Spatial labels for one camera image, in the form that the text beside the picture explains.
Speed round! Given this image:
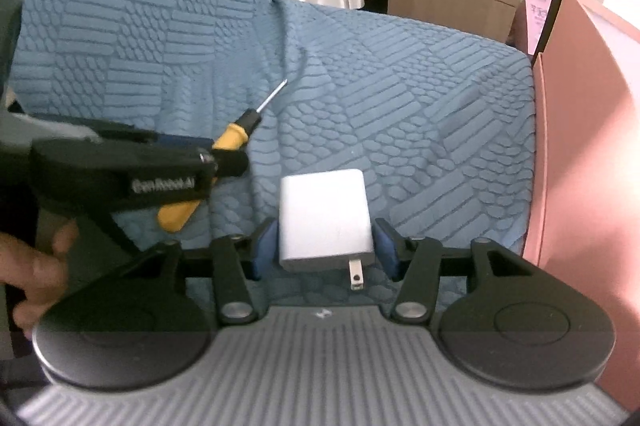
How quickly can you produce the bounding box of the yellow handled screwdriver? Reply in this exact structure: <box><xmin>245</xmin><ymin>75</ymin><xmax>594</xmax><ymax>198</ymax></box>
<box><xmin>156</xmin><ymin>78</ymin><xmax>290</xmax><ymax>235</ymax></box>

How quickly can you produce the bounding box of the white charger with prongs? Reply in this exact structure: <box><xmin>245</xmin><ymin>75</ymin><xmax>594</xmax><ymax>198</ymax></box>
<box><xmin>279</xmin><ymin>168</ymin><xmax>375</xmax><ymax>291</ymax></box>

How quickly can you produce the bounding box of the person's left hand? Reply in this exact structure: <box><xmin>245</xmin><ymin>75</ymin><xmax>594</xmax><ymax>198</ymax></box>
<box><xmin>1</xmin><ymin>220</ymin><xmax>79</xmax><ymax>339</ymax></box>

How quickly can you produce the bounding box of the pink cardboard box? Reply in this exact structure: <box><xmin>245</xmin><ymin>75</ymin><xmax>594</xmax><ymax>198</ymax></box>
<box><xmin>524</xmin><ymin>0</ymin><xmax>639</xmax><ymax>410</ymax></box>

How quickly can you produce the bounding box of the blue textured chair cover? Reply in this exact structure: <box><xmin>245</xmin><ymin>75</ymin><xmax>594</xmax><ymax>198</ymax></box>
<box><xmin>0</xmin><ymin>0</ymin><xmax>537</xmax><ymax>307</ymax></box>

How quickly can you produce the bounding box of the pink paper tag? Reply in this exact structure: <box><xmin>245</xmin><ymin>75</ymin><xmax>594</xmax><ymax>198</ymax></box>
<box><xmin>523</xmin><ymin>0</ymin><xmax>551</xmax><ymax>56</ymax></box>

